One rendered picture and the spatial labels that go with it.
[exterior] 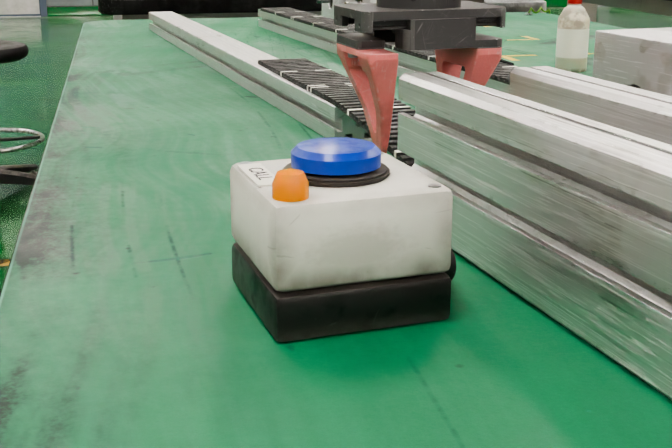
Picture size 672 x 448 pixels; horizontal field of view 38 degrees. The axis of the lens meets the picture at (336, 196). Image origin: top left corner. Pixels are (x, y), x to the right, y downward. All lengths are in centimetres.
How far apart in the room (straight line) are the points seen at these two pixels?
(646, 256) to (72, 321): 24
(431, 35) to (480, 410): 33
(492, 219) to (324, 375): 14
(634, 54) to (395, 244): 33
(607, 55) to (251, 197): 37
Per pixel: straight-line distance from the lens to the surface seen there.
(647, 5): 347
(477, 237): 49
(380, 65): 63
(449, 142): 51
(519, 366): 39
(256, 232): 42
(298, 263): 40
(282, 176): 39
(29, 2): 1152
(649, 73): 68
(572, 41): 120
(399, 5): 65
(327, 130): 79
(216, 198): 63
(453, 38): 65
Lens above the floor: 95
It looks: 15 degrees down
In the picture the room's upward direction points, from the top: straight up
